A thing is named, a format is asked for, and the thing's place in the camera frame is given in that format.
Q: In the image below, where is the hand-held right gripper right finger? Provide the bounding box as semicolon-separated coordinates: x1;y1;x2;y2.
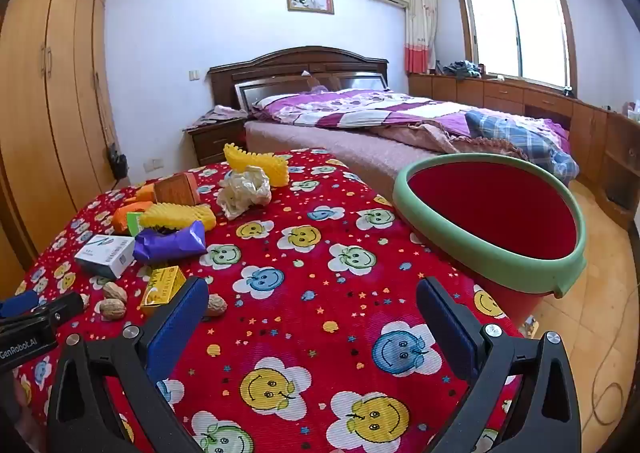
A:
416;277;583;453

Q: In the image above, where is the wooden framed window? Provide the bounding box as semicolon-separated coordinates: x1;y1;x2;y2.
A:
454;0;580;92

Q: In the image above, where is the black hanging bag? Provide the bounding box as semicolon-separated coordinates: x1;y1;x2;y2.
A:
107;145;130;180

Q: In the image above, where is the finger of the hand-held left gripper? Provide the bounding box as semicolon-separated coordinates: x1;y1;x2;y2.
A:
0;290;40;319
30;292;85;329

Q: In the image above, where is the bed with pink mattress cover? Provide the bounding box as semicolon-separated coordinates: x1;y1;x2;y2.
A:
243;88;581;204

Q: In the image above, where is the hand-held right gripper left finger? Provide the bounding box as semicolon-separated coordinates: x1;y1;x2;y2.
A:
47;275;211;453

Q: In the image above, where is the yellow cardboard box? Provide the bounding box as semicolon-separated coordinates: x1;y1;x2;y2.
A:
139;265;187;319

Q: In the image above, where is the purple plastic wrapper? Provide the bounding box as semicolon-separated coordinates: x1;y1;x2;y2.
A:
134;220;207;265

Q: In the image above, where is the blue plaid cloth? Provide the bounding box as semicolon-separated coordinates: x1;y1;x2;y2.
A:
464;110;580;181

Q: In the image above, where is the crumpled white paper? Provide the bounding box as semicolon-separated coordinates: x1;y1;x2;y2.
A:
216;165;272;221

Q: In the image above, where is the dark wooden nightstand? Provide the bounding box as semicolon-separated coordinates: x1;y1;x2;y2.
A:
182;120;249;166

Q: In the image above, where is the orange plastic packet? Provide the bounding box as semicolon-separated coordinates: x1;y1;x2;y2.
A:
124;183;157;204
112;202;155;235

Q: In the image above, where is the low wooden cabinet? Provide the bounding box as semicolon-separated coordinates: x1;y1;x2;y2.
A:
407;72;640;234

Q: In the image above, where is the pink checked blanket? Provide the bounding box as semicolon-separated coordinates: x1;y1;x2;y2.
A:
370;122;536;164

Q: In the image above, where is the white and blue box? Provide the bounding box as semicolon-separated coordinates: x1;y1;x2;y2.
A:
74;234;136;281

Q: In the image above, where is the red bucket with green rim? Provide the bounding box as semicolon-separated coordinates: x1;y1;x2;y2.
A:
391;154;588;329

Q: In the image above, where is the blue grey clothes pile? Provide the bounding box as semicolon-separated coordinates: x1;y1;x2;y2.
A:
440;60;483;80

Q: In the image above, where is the white and red curtain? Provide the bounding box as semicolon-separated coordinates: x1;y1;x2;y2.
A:
404;0;437;75

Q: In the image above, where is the wooden wardrobe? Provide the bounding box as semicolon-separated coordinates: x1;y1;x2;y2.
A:
0;0;121;304

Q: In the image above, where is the orange brown cardboard box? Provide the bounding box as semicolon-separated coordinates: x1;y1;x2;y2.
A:
154;172;200;208

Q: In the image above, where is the purple patterned quilt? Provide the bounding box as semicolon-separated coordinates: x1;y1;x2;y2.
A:
252;88;573;158

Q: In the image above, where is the red smiley printed tablecloth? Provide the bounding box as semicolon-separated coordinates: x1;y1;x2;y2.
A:
12;147;531;453

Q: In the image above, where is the pink clothes pile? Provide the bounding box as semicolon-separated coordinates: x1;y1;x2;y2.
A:
192;105;248;128

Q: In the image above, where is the white pillow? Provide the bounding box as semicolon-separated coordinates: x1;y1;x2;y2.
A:
252;94;301;110

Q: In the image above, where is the dark wooden headboard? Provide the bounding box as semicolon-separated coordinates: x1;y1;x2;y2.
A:
207;46;390;111

